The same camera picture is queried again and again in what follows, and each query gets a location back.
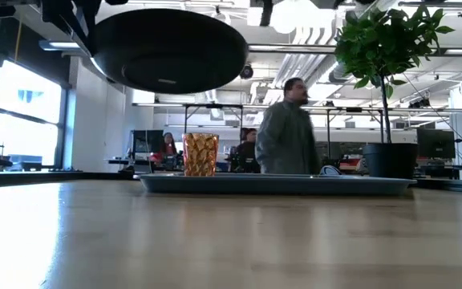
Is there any black dome ceiling camera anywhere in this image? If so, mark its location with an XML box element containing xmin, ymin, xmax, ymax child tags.
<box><xmin>239</xmin><ymin>63</ymin><xmax>255</xmax><ymax>80</ymax></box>

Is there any long ceiling light bar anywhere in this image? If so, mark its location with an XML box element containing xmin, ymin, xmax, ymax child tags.
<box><xmin>38</xmin><ymin>39</ymin><xmax>82</xmax><ymax>51</ymax></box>

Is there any black round plate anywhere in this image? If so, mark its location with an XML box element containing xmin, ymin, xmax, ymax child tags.
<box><xmin>91</xmin><ymin>8</ymin><xmax>250</xmax><ymax>96</ymax></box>

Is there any amber faceted plastic cup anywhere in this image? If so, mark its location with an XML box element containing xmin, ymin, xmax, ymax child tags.
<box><xmin>182</xmin><ymin>132</ymin><xmax>221</xmax><ymax>177</ymax></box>

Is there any yellow hanging cable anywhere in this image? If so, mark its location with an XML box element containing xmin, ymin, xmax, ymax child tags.
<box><xmin>13</xmin><ymin>15</ymin><xmax>26</xmax><ymax>62</ymax></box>

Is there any green leafy potted tree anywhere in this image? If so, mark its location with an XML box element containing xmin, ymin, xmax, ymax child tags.
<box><xmin>334</xmin><ymin>6</ymin><xmax>456</xmax><ymax>145</ymax></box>

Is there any dark grey plant pot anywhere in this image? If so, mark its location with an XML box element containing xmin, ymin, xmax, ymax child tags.
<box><xmin>362</xmin><ymin>142</ymin><xmax>419</xmax><ymax>181</ymax></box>

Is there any large bright window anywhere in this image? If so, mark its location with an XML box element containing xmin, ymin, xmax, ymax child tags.
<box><xmin>0</xmin><ymin>59</ymin><xmax>66</xmax><ymax>166</ymax></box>

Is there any blue-grey serving tray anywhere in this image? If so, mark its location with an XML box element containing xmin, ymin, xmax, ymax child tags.
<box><xmin>138</xmin><ymin>172</ymin><xmax>418</xmax><ymax>197</ymax></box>

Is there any black metal workbench frame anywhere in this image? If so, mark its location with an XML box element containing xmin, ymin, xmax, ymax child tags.
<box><xmin>309</xmin><ymin>105</ymin><xmax>462</xmax><ymax>145</ymax></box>
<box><xmin>184</xmin><ymin>103</ymin><xmax>245</xmax><ymax>136</ymax></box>

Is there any person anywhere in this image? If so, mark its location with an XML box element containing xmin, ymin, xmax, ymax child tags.
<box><xmin>254</xmin><ymin>77</ymin><xmax>322</xmax><ymax>175</ymax></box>
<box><xmin>229</xmin><ymin>127</ymin><xmax>261</xmax><ymax>174</ymax></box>
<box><xmin>158</xmin><ymin>132</ymin><xmax>178</xmax><ymax>158</ymax></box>

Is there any white rounded object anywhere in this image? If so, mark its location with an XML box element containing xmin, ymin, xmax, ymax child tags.
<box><xmin>318</xmin><ymin>165</ymin><xmax>342</xmax><ymax>177</ymax></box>

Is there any black computer monitor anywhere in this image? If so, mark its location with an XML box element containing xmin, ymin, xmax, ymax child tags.
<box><xmin>416</xmin><ymin>128</ymin><xmax>456</xmax><ymax>160</ymax></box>
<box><xmin>131</xmin><ymin>128</ymin><xmax>165</xmax><ymax>156</ymax></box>

